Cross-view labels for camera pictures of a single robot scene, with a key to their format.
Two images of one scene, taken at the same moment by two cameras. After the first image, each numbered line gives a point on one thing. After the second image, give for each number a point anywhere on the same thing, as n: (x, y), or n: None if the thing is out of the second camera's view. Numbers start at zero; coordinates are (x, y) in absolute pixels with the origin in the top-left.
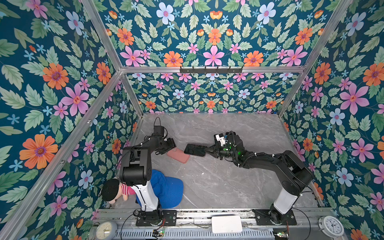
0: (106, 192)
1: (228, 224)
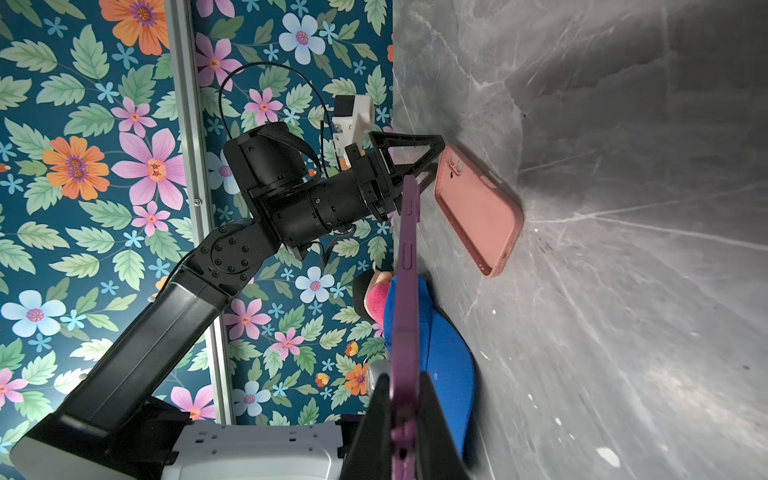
0: (370, 292)
1: None
